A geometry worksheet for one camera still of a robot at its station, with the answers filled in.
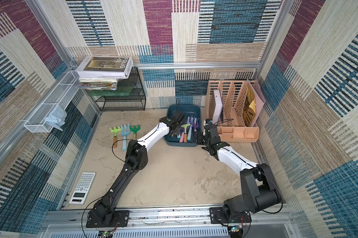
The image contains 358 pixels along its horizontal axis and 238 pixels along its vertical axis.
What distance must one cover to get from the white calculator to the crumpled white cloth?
324mm

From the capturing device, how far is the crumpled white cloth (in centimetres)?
67

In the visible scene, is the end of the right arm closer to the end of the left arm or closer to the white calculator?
the end of the left arm

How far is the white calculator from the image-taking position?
80 cm
